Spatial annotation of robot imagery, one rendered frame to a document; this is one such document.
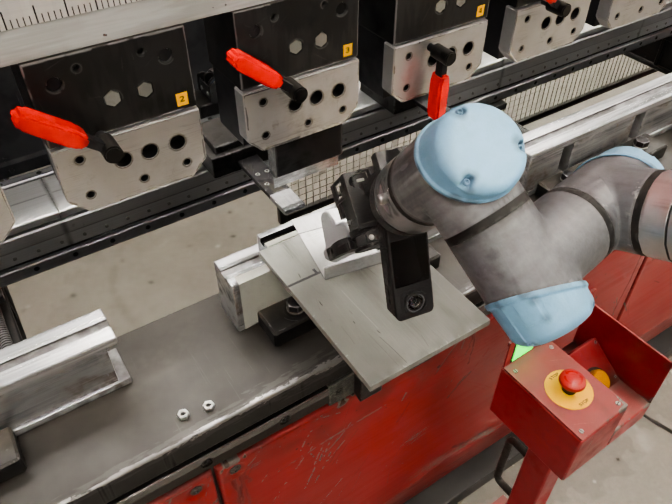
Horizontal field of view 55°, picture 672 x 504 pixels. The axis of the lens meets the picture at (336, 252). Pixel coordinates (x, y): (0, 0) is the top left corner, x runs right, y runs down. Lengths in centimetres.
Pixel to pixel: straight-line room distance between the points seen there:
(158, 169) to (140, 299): 158
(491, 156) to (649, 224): 15
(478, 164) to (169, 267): 195
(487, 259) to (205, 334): 54
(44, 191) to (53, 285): 134
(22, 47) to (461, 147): 37
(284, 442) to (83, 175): 51
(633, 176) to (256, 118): 39
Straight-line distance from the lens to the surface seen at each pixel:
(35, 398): 89
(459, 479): 177
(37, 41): 62
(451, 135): 47
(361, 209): 66
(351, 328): 78
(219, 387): 89
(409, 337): 77
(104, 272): 240
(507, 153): 49
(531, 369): 106
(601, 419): 104
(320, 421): 100
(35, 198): 108
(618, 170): 60
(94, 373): 89
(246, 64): 65
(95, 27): 63
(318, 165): 87
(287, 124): 75
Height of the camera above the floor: 159
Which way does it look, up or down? 43 degrees down
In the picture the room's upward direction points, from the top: straight up
